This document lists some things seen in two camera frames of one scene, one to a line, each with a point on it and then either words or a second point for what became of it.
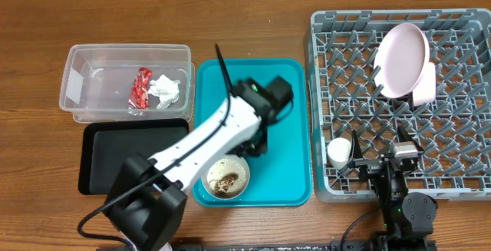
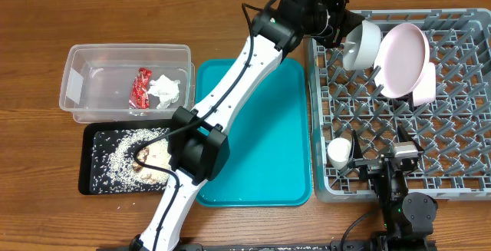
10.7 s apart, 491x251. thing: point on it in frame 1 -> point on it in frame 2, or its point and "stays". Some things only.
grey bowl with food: (225, 176) -> (361, 47)
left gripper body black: (255, 143) -> (333, 3)
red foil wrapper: (139, 97) stays
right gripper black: (370, 165) stays
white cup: (338, 151) stays
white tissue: (166, 89) stays
